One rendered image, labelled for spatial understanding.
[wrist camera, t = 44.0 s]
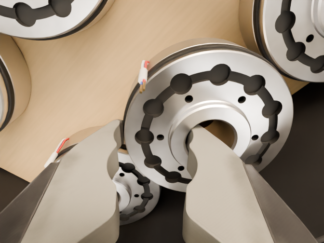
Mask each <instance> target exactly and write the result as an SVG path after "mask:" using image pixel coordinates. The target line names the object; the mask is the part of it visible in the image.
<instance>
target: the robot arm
mask: <svg viewBox="0 0 324 243"><path fill-rule="evenodd" d="M122 144H124V136H123V120H119V119H117V120H113V121H111V122H110V123H108V124H107V125H105V126H103V127H102V128H100V129H99V130H97V131H96V132H94V133H93V134H91V135H89V136H88V137H86V138H85V139H84V140H82V141H81V142H79V143H78V144H77V145H76V146H74V147H73V148H72V149H71V150H70V151H69V152H68V153H67V154H66V155H65V156H64V157H63V158H62V159H61V160H60V161H59V162H51V163H50V164H49V165H48V166H47V167H46V168H45V169H44V170H43V171H42V172H41V173H40V174H39V175H38V176H37V177H36V178H35V179H34V180H33V181H32V182H31V183H30V184H29V185H28V186H27V187H26V188H25V189H24V190H22V191H21V192H20V193H19V194H18V195H17V196H16V197H15V198H14V199H13V200H12V201H11V202H10V203H9V204H8V205H7V206H6V207H5V208H4V209H3V210H2V211H1V212H0V243H115V242H116V241H117V239H118V237H119V228H120V211H119V203H118V195H117V188H116V185H115V183H114V182H113V181H112V180H113V178H114V176H115V174H116V173H117V171H118V170H119V159H118V149H119V148H120V147H121V145H122ZM185 144H186V146H187V149H188V150H189V154H188V162H187V171H188V173H189V174H190V176H191V178H192V181H191V182H190V183H189V184H188V185H187V190H186V196H185V204H184V211H183V229H182V236H183V239H184V241H185V243H318V242H317V241H316V239H315V238H314V237H313V235H312V234H311V233H310V231H309V230H308V229H307V227H306V226H305V225H304V224H303V223H302V221H301V220H300V219H299V218H298V217H297V216H296V214H295V213H294V212H293V211H292V210H291V209H290V208H289V206H288V205H287V204H286V203H285V202H284V201H283V200H282V199H281V197H280V196H279V195H278V194H277V193H276V192H275V191H274V190H273V188H272V187H271V186H270V185H269V184H268V183H267V182H266V180H265V179H264V178H263V177H262V176H261V175H260V174H259V173H258V171H257V170H256V169H255V168H254V167H253V166H252V165H250V164H244V162H243V161H242V160H241V159H240V158H239V157H238V155H237V154H236V153H235V152H234V151H233V150H232V149H231V148H229V147H228V146H227V145H226V144H225V143H223V142H222V141H221V140H219V139H218V138H217V137H215V136H214V135H213V134H211V133H210V132H208V131H207V130H206V129H204V128H203V127H201V126H200V125H199V124H197V125H196V126H194V127H193V128H192V129H191V130H190V132H189V133H188V135H187V137H186V142H185Z"/></svg>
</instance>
